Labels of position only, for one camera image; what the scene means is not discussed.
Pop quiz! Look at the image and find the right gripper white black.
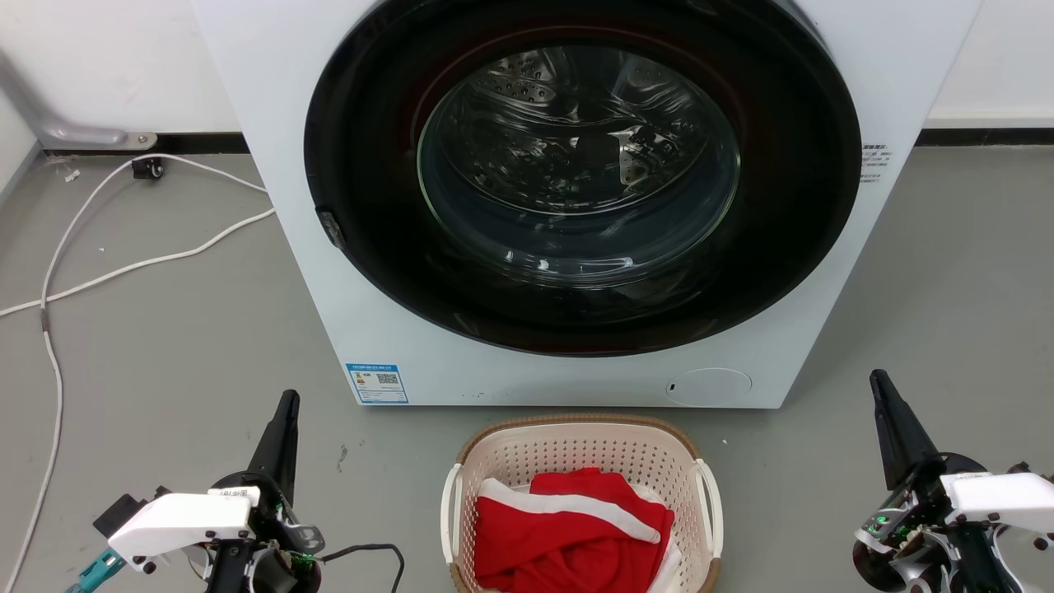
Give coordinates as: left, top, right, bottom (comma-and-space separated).
852, 369, 1054, 593

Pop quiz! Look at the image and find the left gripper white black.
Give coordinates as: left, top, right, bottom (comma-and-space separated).
107, 390, 325, 593

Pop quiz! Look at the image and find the beige perforated laundry basket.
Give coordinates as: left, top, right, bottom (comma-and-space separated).
440, 413, 725, 593

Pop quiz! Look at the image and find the blue energy label sticker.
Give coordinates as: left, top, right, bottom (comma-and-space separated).
346, 362, 409, 405

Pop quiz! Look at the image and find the white front-load washing machine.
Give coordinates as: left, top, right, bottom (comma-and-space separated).
191, 0, 986, 410

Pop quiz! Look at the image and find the round white filter cover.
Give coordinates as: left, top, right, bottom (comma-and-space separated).
665, 367, 753, 408

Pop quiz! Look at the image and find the black round washer door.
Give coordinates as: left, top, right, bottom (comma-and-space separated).
304, 0, 863, 357

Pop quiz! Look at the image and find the printed text label sticker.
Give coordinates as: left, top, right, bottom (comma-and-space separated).
860, 143, 891, 184

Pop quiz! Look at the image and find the red garment with white stripe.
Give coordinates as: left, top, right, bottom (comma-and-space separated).
473, 467, 683, 593

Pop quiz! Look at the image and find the grey drain pipe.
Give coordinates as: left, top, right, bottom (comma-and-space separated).
0, 48, 158, 151

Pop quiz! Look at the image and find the steel washer drum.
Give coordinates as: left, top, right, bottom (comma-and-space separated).
417, 45, 741, 289

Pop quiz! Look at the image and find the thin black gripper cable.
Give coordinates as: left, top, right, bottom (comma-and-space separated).
318, 543, 406, 593

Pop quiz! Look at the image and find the white hose cable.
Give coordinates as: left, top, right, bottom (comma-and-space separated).
0, 208, 277, 319

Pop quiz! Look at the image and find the long white power cable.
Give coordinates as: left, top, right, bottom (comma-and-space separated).
0, 153, 270, 593

